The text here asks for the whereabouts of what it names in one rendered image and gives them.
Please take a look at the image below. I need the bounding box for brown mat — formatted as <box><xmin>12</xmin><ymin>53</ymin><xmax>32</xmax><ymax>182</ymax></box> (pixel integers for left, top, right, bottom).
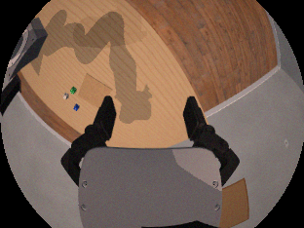
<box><xmin>78</xmin><ymin>74</ymin><xmax>112</xmax><ymax>108</ymax></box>

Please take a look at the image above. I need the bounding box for green die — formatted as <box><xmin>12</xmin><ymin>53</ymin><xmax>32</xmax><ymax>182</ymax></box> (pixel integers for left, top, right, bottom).
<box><xmin>70</xmin><ymin>87</ymin><xmax>77</xmax><ymax>95</ymax></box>

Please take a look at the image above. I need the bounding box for blue die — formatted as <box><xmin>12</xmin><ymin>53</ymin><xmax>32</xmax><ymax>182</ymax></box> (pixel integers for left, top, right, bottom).
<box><xmin>73</xmin><ymin>103</ymin><xmax>79</xmax><ymax>111</ymax></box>

